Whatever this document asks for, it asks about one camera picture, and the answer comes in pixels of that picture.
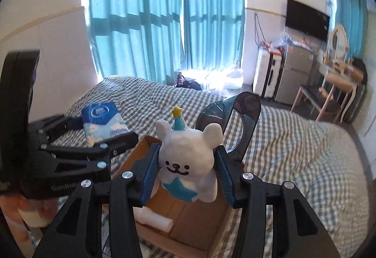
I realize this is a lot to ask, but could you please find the wooden chair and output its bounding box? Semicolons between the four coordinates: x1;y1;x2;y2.
290;84;342;124

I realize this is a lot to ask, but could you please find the white paper roll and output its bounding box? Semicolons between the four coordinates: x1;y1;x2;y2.
133;207;174;232

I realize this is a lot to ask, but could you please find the white oval mirror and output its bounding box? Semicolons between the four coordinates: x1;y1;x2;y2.
327;24;349;59

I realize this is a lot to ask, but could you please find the silver small fridge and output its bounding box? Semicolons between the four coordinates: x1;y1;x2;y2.
273;42;317;105

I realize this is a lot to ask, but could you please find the checked blanket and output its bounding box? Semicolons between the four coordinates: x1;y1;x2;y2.
63;75;374;258

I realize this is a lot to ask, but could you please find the cardboard box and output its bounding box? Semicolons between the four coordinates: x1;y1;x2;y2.
101;136;245;258

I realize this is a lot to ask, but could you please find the clear plastic bag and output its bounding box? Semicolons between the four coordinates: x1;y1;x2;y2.
205;66;245;94

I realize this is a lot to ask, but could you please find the white bear figurine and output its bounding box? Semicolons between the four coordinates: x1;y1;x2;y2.
155;105;223;203

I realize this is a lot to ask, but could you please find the person's left hand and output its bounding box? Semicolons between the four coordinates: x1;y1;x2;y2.
0;191;58;244

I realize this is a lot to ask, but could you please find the white suitcase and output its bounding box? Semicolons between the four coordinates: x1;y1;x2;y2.
253;48;284;98

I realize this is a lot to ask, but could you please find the white dressing table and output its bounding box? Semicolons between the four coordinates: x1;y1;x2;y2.
317;61;362;123

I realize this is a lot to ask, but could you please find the black wall television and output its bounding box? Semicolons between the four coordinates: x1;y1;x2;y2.
285;0;331;42

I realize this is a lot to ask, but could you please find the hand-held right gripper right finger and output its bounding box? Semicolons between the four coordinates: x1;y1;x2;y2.
216;145;342;258

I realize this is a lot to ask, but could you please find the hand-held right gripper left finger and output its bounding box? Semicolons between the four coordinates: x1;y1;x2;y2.
32;143;163;258

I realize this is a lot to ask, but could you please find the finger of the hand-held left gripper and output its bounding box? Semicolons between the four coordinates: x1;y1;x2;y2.
29;115;86;141
41;131;139;172

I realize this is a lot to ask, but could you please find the blue tissue pack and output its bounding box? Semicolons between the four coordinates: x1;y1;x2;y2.
81;102;130;148

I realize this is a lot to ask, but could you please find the teal window curtain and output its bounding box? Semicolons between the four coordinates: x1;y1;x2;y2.
329;0;368;60
183;0;246;71
85;0;185;83

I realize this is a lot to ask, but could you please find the dark bag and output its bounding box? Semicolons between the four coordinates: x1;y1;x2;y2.
174;71;203;91

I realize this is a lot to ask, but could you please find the wall cable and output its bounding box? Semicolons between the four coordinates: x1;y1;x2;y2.
254;13;265;45

